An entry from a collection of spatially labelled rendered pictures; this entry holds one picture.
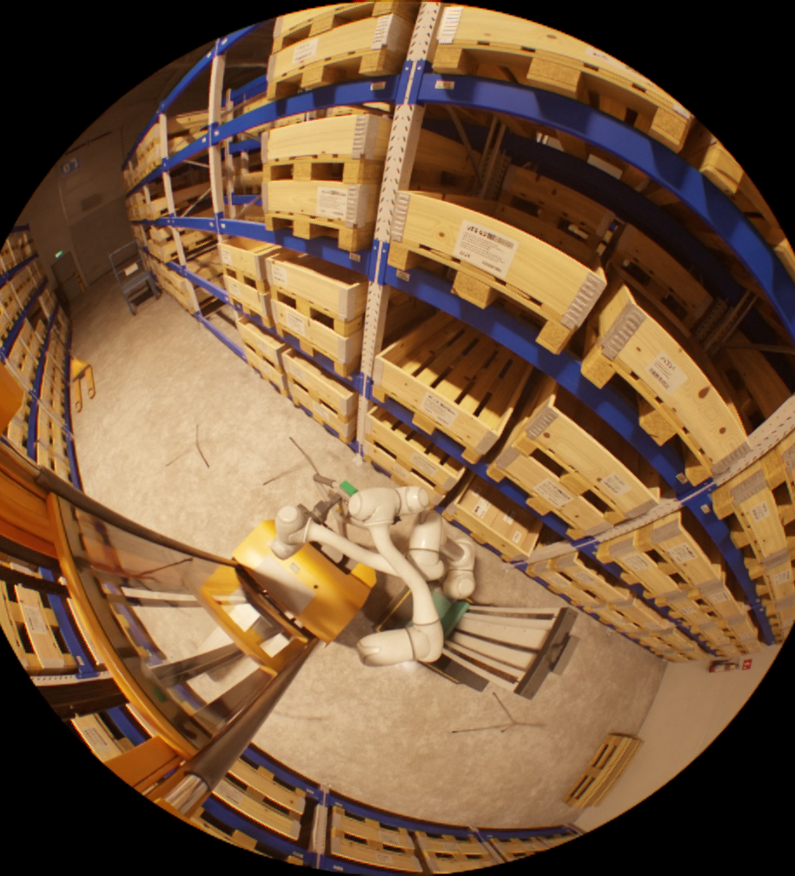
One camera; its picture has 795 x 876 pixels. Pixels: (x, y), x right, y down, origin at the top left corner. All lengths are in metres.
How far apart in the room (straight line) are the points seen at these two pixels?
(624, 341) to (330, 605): 1.82
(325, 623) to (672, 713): 5.26
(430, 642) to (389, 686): 1.71
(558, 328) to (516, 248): 0.31
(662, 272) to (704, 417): 1.30
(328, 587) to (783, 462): 2.41
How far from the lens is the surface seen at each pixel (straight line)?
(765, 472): 1.62
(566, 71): 1.10
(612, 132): 1.09
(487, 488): 2.49
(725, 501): 1.65
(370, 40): 1.48
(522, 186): 2.28
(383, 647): 1.04
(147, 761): 0.53
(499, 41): 1.20
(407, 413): 1.76
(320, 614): 1.67
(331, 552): 2.12
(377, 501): 0.86
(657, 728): 5.68
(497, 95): 1.16
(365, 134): 1.29
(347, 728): 2.93
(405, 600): 2.25
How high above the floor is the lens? 2.54
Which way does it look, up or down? 57 degrees down
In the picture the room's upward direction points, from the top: 16 degrees clockwise
